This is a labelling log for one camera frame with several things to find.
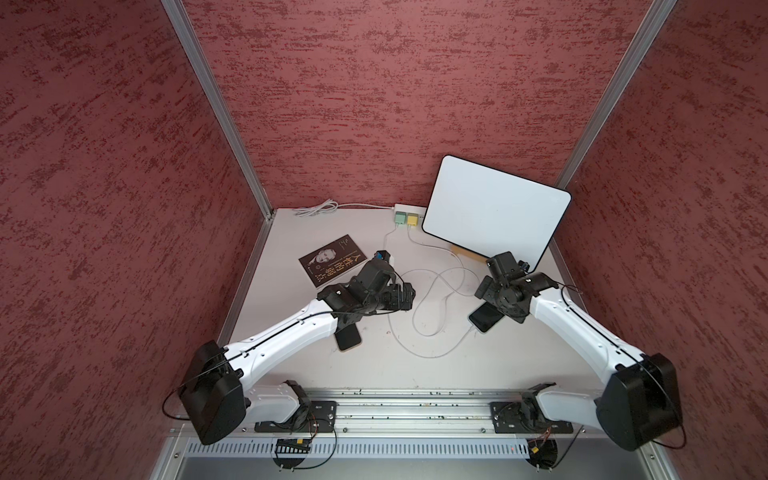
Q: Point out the dark portrait book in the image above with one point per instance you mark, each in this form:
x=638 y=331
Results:
x=332 y=260

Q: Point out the wooden tablet stand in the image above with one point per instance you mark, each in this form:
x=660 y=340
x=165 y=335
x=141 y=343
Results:
x=462 y=252

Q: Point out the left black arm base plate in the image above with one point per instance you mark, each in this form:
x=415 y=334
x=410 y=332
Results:
x=316 y=417

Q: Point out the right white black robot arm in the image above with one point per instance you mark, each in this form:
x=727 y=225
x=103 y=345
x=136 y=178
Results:
x=638 y=400

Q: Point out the white power strip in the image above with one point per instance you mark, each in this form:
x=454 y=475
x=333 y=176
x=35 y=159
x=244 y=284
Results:
x=410 y=209

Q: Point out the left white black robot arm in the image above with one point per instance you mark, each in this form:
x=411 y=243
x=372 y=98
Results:
x=222 y=387

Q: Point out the white tablet screen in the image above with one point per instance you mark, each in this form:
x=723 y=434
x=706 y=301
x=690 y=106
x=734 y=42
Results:
x=488 y=212

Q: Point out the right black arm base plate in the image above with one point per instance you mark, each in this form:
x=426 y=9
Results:
x=524 y=417

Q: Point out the green charger plug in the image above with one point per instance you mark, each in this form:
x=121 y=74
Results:
x=399 y=218

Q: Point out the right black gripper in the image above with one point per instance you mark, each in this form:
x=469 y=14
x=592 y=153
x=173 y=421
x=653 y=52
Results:
x=486 y=292

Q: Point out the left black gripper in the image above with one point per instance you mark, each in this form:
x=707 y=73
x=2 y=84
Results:
x=394 y=303

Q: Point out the aluminium mounting rail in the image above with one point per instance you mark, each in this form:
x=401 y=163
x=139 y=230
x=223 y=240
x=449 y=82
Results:
x=412 y=413

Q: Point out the black smartphone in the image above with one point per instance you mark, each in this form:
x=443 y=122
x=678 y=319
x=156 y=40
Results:
x=485 y=317
x=347 y=338

